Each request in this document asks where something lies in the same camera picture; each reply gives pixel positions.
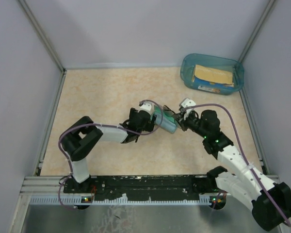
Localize left aluminium frame post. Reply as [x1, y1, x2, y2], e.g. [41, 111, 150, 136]
[16, 0, 66, 73]

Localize black thin-frame glasses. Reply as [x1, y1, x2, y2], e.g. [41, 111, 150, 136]
[163, 105, 181, 119]

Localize aluminium front rail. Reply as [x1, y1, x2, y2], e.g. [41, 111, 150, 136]
[20, 175, 281, 206]

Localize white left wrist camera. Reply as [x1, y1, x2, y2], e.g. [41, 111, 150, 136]
[139, 101, 154, 115]

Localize grey glasses case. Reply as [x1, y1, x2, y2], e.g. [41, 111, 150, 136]
[152, 105, 176, 125]

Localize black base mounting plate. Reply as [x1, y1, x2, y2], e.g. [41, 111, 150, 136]
[64, 175, 219, 201]

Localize teal plastic basin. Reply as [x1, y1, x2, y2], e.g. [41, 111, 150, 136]
[180, 53, 244, 95]

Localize blue cleaning cloth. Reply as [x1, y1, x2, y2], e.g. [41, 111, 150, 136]
[156, 120, 177, 133]

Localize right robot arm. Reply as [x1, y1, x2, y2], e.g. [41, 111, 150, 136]
[176, 107, 291, 231]

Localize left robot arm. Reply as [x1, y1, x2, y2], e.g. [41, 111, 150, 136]
[58, 102, 156, 193]

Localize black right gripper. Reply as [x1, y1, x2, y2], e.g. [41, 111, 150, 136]
[173, 110, 209, 139]

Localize aluminium frame post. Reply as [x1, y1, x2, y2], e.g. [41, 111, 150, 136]
[16, 0, 66, 73]
[238, 0, 277, 63]

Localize right aluminium frame post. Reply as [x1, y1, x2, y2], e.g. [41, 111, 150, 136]
[238, 0, 277, 63]

